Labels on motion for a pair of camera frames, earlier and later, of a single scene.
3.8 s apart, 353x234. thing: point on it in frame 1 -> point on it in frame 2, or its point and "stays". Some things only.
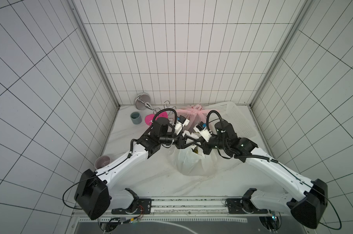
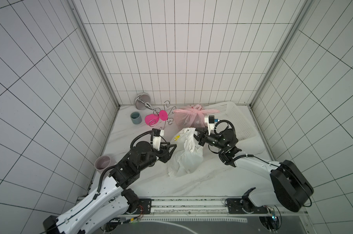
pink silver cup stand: (142, 102) stays
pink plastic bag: (196, 115) stays
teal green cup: (136, 118) stays
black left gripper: (181, 142) -> (165, 155)
